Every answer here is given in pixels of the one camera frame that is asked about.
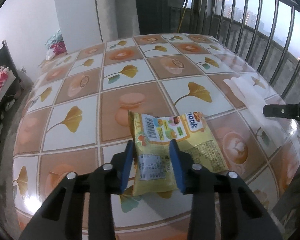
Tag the pile of colourful clothes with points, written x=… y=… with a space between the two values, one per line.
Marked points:
x=55 y=46

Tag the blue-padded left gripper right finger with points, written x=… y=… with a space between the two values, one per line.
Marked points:
x=242 y=214

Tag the bed with pink bedding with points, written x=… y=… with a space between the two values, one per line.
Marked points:
x=10 y=88

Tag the yellow snack packet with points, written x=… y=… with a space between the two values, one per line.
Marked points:
x=152 y=136

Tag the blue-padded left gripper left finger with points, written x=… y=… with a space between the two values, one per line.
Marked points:
x=61 y=214

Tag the dark cabinet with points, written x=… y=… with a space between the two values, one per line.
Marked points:
x=159 y=16

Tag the ginkgo patterned tablecloth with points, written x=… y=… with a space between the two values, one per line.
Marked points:
x=85 y=106

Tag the clear plastic bag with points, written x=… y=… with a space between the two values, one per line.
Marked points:
x=271 y=132

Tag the metal balcony railing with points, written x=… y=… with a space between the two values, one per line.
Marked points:
x=264 y=33

